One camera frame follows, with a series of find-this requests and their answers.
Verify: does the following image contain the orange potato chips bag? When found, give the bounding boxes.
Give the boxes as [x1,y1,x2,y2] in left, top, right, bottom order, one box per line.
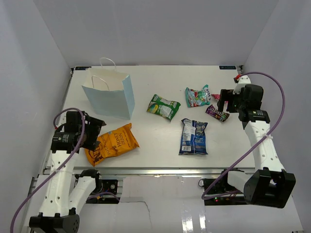
[85,123,139,166]

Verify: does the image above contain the green snack bag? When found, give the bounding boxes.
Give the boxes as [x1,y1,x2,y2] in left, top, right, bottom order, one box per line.
[147,94,181,121]

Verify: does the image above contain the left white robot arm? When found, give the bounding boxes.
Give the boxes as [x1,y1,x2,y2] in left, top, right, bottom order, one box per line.
[29,108,106,233]

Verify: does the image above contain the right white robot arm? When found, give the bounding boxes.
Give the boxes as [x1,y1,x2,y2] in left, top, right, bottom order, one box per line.
[217,84,296,208]

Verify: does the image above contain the teal candy bag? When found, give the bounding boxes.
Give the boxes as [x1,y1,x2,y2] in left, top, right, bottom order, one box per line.
[185,84,211,108]

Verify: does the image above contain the light blue paper bag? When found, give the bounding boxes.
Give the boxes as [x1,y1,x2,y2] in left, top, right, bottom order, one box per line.
[82,66,135,120]

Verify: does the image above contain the blue snack bag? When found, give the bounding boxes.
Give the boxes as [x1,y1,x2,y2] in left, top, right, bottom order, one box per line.
[179,118,208,155]

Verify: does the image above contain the small red candy packet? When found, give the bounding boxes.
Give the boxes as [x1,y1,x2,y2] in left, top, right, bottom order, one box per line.
[212,94,220,101]

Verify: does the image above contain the purple candy packet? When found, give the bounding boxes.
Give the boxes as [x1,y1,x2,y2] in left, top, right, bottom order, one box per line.
[206,105,230,122]

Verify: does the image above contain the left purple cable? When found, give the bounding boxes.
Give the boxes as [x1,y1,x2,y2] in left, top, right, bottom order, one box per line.
[9,108,86,233]

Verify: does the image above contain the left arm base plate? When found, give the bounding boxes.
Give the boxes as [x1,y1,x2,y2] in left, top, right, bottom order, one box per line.
[90,179,118,198]

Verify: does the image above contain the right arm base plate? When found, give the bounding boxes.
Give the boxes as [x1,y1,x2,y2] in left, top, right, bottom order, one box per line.
[198,178,251,206]

